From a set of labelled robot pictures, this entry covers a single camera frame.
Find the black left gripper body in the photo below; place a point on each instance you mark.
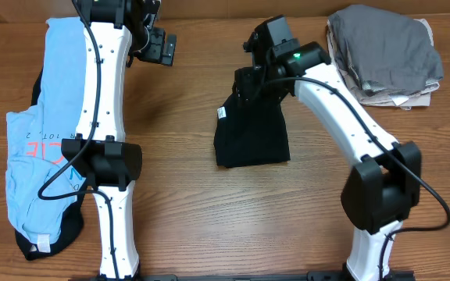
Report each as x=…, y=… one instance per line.
x=152, y=50

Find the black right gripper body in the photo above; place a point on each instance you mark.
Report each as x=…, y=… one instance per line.
x=253, y=84

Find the black t-shirt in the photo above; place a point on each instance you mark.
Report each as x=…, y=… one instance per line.
x=250, y=135

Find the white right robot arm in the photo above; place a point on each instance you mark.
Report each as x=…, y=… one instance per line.
x=381, y=188

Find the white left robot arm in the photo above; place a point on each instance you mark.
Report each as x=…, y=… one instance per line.
x=116, y=32

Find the gray folded garment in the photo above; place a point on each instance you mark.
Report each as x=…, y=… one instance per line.
x=384, y=51

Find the beige folded garment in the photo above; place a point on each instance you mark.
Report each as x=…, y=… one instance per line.
x=381, y=97

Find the light blue t-shirt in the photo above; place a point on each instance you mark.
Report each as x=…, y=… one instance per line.
x=45, y=136

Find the black bottom shirt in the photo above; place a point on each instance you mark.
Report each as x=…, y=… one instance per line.
x=65, y=234

